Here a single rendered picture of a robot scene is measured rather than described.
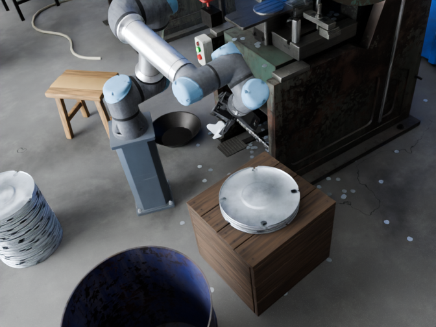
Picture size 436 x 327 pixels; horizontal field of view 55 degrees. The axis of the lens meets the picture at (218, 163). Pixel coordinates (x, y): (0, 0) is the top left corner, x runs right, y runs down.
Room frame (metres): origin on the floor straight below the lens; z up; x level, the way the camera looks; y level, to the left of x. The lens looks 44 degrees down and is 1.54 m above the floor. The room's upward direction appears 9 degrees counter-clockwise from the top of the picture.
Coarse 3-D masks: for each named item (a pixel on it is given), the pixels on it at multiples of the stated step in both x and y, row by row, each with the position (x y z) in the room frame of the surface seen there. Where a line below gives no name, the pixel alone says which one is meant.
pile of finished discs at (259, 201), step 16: (240, 176) 1.11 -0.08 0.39; (256, 176) 1.09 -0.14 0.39; (272, 176) 1.08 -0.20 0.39; (288, 176) 1.07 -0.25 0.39; (224, 192) 1.04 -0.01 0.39; (240, 192) 1.03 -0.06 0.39; (256, 192) 1.01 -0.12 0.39; (272, 192) 1.00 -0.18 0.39; (288, 192) 0.99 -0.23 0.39; (224, 208) 0.96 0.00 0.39; (240, 208) 0.95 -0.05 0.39; (256, 208) 0.94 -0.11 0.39; (272, 208) 0.93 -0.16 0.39; (288, 208) 0.92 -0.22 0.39; (240, 224) 0.89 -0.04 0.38; (256, 224) 0.87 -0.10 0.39; (272, 224) 0.86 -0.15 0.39
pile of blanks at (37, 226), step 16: (32, 208) 1.22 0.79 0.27; (48, 208) 1.30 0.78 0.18; (0, 224) 1.13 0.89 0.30; (16, 224) 1.15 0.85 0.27; (32, 224) 1.18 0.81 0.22; (48, 224) 1.24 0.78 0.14; (0, 240) 1.13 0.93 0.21; (16, 240) 1.13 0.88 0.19; (32, 240) 1.17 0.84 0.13; (48, 240) 1.20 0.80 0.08; (0, 256) 1.17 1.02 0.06; (16, 256) 1.13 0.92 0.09; (32, 256) 1.14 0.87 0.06; (48, 256) 1.17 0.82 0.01
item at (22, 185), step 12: (0, 180) 1.37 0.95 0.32; (12, 180) 1.36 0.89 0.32; (24, 180) 1.35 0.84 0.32; (0, 192) 1.29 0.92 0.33; (12, 192) 1.28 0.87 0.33; (24, 192) 1.27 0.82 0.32; (0, 204) 1.22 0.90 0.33; (12, 204) 1.21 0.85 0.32; (24, 204) 1.20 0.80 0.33; (0, 216) 1.16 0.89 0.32
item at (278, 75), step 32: (416, 0) 1.63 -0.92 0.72; (384, 32) 1.56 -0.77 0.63; (416, 32) 1.65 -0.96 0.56; (320, 64) 1.42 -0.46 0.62; (352, 64) 1.50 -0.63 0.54; (384, 64) 1.58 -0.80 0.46; (416, 64) 1.67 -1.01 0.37; (288, 96) 1.36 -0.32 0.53; (320, 96) 1.43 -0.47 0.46; (352, 96) 1.53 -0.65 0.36; (288, 128) 1.36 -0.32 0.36; (320, 128) 1.45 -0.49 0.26; (352, 128) 1.54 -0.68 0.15; (384, 128) 1.62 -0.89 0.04; (288, 160) 1.36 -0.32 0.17; (320, 160) 1.44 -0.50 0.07; (352, 160) 1.45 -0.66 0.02
